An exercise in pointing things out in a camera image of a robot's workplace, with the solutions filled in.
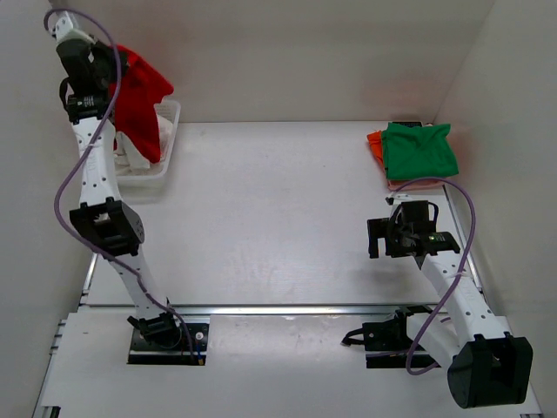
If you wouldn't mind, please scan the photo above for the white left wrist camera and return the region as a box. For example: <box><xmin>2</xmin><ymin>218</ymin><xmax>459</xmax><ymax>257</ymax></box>
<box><xmin>50</xmin><ymin>11</ymin><xmax>94</xmax><ymax>44</ymax></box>

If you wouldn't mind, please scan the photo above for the red t shirt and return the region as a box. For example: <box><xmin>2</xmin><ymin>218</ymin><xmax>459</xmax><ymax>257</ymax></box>
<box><xmin>115</xmin><ymin>44</ymin><xmax>174</xmax><ymax>164</ymax></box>

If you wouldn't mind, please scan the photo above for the green folded t shirt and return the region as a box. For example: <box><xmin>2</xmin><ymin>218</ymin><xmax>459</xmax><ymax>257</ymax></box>
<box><xmin>381</xmin><ymin>123</ymin><xmax>459</xmax><ymax>181</ymax></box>

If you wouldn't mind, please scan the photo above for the orange folded t shirt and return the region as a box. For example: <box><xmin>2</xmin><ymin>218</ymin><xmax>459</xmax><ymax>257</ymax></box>
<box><xmin>366</xmin><ymin>131</ymin><xmax>385</xmax><ymax>170</ymax></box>

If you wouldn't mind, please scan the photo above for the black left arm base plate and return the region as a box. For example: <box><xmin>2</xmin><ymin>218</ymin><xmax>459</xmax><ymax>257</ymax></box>
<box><xmin>127</xmin><ymin>320</ymin><xmax>210</xmax><ymax>367</ymax></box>

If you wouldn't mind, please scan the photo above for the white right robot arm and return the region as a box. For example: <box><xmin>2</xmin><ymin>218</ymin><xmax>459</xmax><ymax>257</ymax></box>
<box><xmin>367</xmin><ymin>195</ymin><xmax>534</xmax><ymax>408</ymax></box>

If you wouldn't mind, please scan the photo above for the pink folded t shirt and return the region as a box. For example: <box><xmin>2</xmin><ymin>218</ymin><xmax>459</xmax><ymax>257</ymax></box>
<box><xmin>386</xmin><ymin>178</ymin><xmax>443</xmax><ymax>192</ymax></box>

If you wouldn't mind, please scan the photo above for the black device behind shirt stack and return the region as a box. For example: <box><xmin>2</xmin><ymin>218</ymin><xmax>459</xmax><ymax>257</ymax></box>
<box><xmin>391</xmin><ymin>121</ymin><xmax>423</xmax><ymax>128</ymax></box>

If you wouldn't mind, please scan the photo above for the white plastic basket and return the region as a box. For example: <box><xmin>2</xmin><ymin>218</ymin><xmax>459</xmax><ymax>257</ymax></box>
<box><xmin>115</xmin><ymin>98</ymin><xmax>181</xmax><ymax>187</ymax></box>

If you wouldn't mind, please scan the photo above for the white crumpled t shirt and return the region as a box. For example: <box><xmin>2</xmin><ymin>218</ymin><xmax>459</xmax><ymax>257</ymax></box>
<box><xmin>114</xmin><ymin>115</ymin><xmax>173</xmax><ymax>171</ymax></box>

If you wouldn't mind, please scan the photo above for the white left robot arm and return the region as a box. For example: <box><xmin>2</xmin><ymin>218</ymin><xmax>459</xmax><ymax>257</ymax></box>
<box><xmin>56</xmin><ymin>35</ymin><xmax>189</xmax><ymax>349</ymax></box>

